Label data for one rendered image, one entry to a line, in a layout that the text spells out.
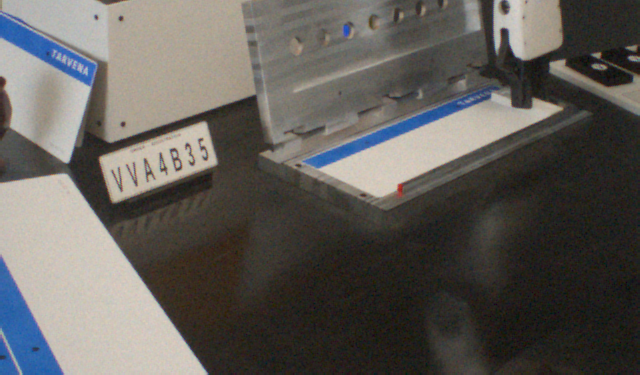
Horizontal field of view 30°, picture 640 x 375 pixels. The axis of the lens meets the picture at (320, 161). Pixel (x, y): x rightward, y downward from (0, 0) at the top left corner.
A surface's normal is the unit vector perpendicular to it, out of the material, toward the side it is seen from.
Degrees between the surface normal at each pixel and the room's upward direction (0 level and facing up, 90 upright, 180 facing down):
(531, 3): 75
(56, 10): 90
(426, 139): 0
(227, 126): 0
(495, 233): 0
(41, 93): 69
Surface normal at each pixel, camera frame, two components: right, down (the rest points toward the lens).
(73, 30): -0.69, 0.28
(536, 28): 0.72, 0.13
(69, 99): -0.66, -0.09
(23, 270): 0.05, -0.90
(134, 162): 0.68, -0.08
